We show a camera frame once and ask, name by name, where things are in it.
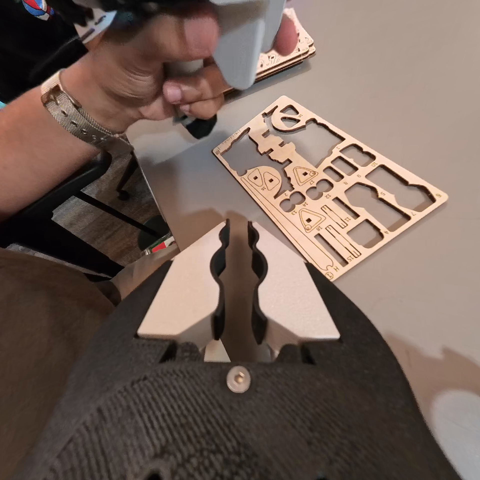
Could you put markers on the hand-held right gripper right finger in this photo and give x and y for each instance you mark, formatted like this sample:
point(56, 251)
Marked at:
point(292, 300)

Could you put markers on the grey desk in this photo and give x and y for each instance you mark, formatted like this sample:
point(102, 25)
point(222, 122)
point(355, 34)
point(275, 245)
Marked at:
point(393, 75)

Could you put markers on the stack of wooden model boards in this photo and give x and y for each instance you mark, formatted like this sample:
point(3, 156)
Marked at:
point(288, 63)

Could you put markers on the black chair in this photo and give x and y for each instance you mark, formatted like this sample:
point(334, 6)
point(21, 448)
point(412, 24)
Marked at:
point(56, 210)

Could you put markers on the person's left hand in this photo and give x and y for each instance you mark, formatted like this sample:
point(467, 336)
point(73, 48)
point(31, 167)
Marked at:
point(142, 75)

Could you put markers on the laser-cut wooden puzzle sheet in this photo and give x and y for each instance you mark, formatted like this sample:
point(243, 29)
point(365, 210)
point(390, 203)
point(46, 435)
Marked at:
point(272, 148)

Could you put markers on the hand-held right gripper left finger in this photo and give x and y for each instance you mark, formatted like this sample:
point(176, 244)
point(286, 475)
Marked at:
point(180, 292)

